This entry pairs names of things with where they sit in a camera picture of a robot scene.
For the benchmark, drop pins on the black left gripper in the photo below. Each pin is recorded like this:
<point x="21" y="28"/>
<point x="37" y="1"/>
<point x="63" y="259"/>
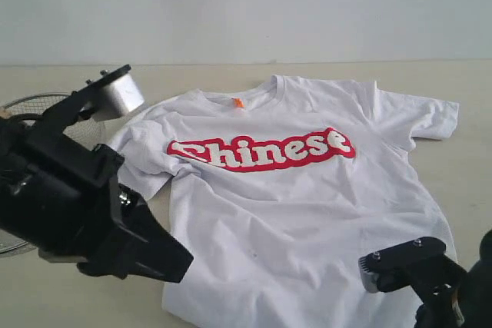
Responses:
<point x="67" y="201"/>

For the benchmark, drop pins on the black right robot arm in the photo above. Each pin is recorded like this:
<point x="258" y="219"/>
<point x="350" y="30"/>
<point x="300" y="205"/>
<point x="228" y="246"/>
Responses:
<point x="466" y="303"/>

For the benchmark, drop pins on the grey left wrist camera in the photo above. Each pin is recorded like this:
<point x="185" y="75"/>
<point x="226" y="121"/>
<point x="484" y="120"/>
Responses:
<point x="114" y="95"/>

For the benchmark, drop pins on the white t-shirt red print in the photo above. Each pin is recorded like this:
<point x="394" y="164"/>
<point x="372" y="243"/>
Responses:
<point x="277" y="192"/>

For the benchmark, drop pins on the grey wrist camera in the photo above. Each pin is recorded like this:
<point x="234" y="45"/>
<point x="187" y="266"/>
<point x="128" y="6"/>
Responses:
<point x="114" y="95"/>
<point x="421" y="264"/>

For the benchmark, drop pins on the metal wire mesh basket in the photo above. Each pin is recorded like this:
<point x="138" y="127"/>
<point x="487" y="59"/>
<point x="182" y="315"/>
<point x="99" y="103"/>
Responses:
<point x="86" y="132"/>

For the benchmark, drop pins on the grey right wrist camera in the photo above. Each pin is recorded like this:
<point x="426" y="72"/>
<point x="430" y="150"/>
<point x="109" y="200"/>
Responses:
<point x="421" y="264"/>

